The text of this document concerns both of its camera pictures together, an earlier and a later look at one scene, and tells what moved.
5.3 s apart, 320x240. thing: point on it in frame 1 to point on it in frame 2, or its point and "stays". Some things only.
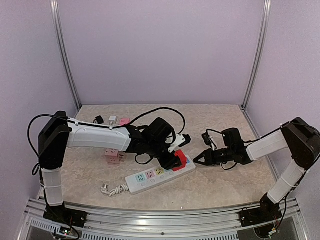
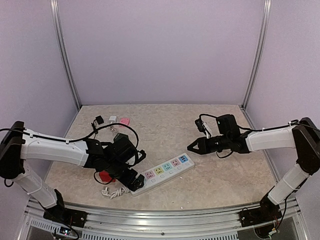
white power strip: (142, 181) stays
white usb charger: (112, 120) stays
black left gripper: (169, 163) to (135, 185)
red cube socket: (179, 153) to (105, 176)
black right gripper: (209, 158) to (203, 147)
